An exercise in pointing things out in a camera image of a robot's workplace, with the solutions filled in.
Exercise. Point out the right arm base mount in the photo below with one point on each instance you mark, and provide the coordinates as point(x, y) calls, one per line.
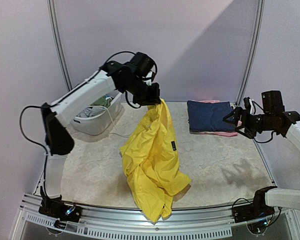
point(244, 210)

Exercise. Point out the green garment in basket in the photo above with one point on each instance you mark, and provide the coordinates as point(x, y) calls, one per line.
point(104, 101)

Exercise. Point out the folded navy blue garment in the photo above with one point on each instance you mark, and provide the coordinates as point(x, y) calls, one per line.
point(208, 116)

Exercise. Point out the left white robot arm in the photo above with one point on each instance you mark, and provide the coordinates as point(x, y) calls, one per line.
point(135, 77)

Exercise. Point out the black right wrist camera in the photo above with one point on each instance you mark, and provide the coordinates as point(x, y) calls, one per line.
point(272, 102)

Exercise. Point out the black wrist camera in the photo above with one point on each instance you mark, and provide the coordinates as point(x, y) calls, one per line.
point(143, 62)
point(272, 102)

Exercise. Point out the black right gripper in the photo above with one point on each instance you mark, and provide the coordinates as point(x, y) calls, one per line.
point(242, 121)

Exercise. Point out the grey garment in basket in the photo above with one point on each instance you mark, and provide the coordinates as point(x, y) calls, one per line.
point(91, 111)

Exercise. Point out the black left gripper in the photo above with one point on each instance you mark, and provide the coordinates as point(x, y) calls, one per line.
point(153, 100)

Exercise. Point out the folded pink garment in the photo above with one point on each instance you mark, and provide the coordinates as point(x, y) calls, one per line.
point(217, 133)

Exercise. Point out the left aluminium frame post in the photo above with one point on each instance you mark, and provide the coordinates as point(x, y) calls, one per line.
point(52, 11)

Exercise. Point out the aluminium frame post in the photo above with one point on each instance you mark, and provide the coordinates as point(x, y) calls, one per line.
point(252, 51)
point(52, 11)

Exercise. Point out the right aluminium frame post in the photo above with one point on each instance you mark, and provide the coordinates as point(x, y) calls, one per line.
point(252, 51)

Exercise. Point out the white plastic laundry basket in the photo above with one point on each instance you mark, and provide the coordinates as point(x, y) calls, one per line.
point(98, 124)

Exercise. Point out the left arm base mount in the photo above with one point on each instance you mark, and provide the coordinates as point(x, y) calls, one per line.
point(56, 208)

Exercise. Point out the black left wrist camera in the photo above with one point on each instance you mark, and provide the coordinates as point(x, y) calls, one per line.
point(143, 62)

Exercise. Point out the yellow shorts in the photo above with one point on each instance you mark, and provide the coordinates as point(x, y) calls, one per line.
point(150, 162)

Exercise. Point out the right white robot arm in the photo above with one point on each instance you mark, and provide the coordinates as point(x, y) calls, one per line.
point(276, 134)

